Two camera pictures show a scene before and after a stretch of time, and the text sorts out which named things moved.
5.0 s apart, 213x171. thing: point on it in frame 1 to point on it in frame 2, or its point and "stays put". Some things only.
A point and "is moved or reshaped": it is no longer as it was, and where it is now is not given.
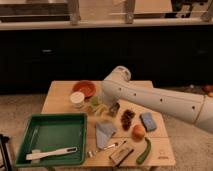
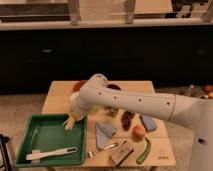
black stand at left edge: x=5 y=154 stays put
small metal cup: x=114 y=109 stays put
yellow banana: x=93 y=109 is moved or reshaped
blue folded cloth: x=104 y=132 stays put
